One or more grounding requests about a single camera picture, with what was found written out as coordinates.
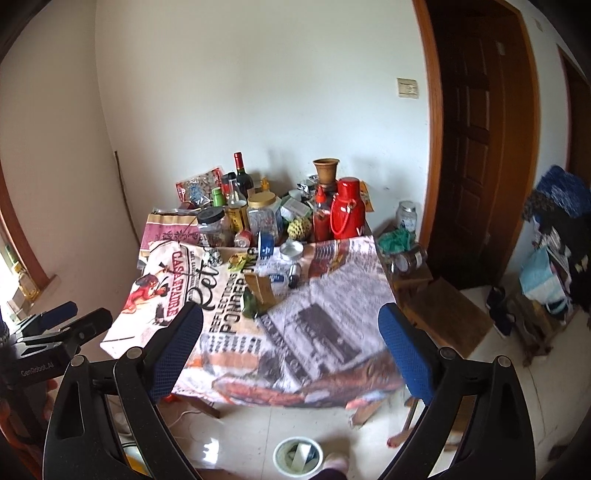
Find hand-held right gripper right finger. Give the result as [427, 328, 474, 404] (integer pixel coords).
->
[378, 302, 539, 480]

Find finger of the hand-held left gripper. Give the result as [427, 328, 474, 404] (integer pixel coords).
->
[9, 301, 78, 339]
[16, 308, 114, 358]

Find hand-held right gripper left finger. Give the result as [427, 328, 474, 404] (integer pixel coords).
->
[44, 301, 205, 480]

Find brown cardboard piece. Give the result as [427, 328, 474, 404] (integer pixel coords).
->
[244, 272, 280, 311]

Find white round bin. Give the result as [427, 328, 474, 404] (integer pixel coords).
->
[272, 436, 322, 476]

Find person's left forearm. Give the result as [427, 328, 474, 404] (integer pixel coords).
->
[0, 399, 52, 468]

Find low wooden stool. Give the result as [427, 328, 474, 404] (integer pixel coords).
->
[397, 272, 495, 358]

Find printed tablecloth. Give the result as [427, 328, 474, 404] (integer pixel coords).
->
[100, 235, 406, 409]

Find clear tape rolls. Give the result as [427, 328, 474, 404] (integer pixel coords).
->
[388, 244, 429, 276]

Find black shoes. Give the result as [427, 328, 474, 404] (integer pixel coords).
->
[485, 286, 516, 339]

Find green net bag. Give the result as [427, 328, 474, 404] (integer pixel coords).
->
[378, 228, 416, 254]

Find pink patterned sack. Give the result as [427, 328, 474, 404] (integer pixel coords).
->
[140, 210, 204, 259]

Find crushed clear plastic bottle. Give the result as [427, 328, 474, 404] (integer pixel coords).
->
[257, 263, 296, 289]

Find black lid plastic jar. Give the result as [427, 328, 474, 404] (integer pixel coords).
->
[197, 207, 234, 248]

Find thin wooden stick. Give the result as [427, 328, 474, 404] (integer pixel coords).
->
[113, 150, 141, 247]

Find empty glass jar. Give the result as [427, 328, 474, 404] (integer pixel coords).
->
[397, 200, 419, 232]

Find white paper scrap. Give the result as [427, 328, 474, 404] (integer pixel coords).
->
[291, 443, 313, 472]

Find clear yellow label bottle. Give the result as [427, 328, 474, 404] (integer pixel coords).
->
[225, 178, 250, 232]

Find light blue plastic bag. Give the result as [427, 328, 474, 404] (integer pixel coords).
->
[519, 249, 556, 304]

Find red thermos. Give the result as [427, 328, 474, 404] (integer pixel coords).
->
[329, 178, 366, 241]

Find gold lid plastic jar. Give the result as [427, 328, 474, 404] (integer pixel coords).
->
[247, 191, 284, 245]

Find red sauce bottle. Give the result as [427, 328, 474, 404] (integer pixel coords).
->
[312, 185, 332, 243]

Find red snack bag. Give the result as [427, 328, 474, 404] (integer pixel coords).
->
[175, 167, 225, 208]

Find green and white box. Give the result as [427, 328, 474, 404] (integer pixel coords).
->
[279, 194, 315, 223]

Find red wine bottle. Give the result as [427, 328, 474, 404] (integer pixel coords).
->
[233, 152, 254, 200]

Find dark clothes pile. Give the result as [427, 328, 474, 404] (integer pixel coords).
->
[524, 189, 591, 319]

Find clay vase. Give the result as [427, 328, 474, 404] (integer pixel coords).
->
[312, 158, 341, 190]

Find dark wooden door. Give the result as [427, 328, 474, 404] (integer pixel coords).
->
[413, 0, 541, 296]

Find blue knitted cloth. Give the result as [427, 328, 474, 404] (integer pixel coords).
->
[536, 165, 591, 217]

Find brown side door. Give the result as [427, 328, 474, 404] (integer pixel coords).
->
[558, 46, 591, 185]

